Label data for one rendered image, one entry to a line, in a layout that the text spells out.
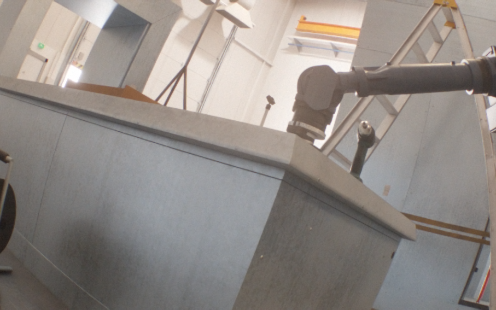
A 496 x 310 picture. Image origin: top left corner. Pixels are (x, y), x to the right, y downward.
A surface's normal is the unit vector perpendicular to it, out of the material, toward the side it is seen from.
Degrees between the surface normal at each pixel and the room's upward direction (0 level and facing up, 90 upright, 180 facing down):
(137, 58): 90
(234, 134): 67
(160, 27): 90
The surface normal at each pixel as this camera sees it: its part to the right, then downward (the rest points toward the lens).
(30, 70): 0.76, 0.19
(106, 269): -0.51, -0.30
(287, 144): -0.34, -0.63
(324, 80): -0.01, -0.14
